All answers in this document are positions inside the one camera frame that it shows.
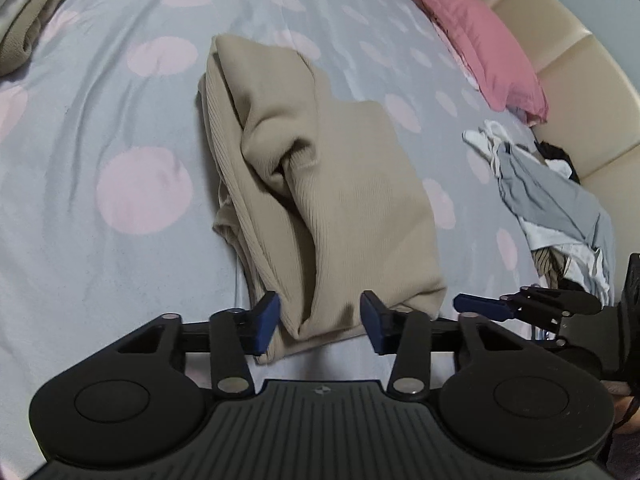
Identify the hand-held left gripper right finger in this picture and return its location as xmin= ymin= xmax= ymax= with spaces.
xmin=360 ymin=290 xmax=538 ymax=401

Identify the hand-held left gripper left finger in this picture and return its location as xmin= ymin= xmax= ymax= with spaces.
xmin=102 ymin=291 xmax=281 ymax=401

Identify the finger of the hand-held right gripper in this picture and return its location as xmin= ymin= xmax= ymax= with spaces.
xmin=452 ymin=285 xmax=603 ymax=335

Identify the beige ribbed shirt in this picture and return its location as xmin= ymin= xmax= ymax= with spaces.
xmin=196 ymin=34 xmax=448 ymax=365

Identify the person's right hand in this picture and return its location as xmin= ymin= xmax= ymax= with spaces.
xmin=602 ymin=380 xmax=640 ymax=433

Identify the grey crumpled garment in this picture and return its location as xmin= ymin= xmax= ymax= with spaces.
xmin=497 ymin=142 xmax=615 ymax=292

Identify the white crumpled garment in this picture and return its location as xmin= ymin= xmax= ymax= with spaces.
xmin=462 ymin=120 xmax=613 ymax=291

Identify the black crumpled garment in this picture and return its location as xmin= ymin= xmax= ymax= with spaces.
xmin=535 ymin=141 xmax=581 ymax=184

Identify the cream padded headboard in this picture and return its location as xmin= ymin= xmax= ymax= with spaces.
xmin=442 ymin=0 xmax=640 ymax=306

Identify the polka dot bed sheet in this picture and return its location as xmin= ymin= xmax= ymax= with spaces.
xmin=0 ymin=0 xmax=621 ymax=466

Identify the pink pillow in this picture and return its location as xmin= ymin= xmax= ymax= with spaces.
xmin=395 ymin=0 xmax=549 ymax=126

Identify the beige folded garment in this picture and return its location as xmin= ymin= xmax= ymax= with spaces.
xmin=0 ymin=0 xmax=93 ymax=75

